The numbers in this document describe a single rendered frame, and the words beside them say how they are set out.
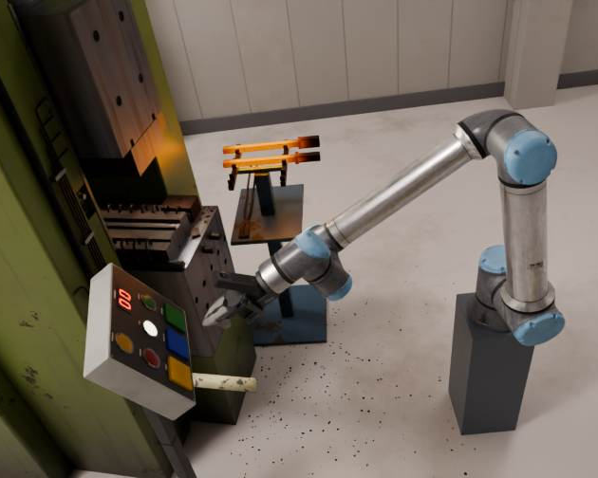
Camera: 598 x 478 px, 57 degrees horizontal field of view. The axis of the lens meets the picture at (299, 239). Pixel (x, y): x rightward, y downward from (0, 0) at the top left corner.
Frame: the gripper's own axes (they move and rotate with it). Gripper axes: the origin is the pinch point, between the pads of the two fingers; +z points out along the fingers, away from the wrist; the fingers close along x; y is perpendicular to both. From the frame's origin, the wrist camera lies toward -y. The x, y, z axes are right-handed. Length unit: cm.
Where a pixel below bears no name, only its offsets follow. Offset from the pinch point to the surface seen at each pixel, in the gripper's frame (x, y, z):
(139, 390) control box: -16.8, -8.9, 15.1
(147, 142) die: 54, -26, -8
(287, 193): 107, 55, -17
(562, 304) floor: 54, 173, -86
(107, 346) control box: -13.3, -21.6, 11.3
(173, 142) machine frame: 97, -3, -1
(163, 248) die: 47.1, 2.4, 13.7
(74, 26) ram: 41, -64, -23
